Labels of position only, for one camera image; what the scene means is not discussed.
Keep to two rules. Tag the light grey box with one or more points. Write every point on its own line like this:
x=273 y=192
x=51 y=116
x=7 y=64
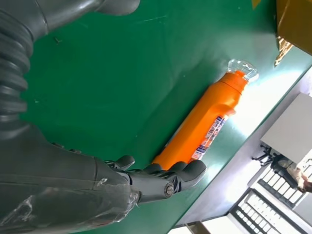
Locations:
x=290 y=129

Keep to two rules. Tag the black remote controller with antennas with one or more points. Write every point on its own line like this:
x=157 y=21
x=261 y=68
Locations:
x=282 y=169

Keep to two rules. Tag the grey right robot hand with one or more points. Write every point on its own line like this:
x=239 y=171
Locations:
x=60 y=187

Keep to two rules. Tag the yellow film wrapped cardboard box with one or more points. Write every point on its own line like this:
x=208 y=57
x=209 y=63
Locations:
x=295 y=22

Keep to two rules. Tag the white gridded window frame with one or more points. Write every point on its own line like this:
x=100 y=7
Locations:
x=258 y=213
x=280 y=187

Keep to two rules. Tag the green table mat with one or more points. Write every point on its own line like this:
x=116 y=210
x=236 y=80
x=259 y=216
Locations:
x=109 y=80

